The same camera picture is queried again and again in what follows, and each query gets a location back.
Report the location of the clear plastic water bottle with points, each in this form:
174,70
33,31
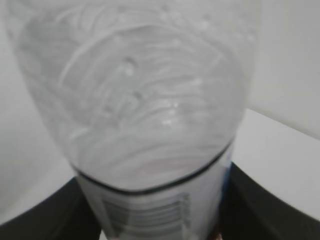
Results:
144,98

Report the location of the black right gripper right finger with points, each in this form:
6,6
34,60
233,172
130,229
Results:
250,212

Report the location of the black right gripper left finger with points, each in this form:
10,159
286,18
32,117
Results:
65,215

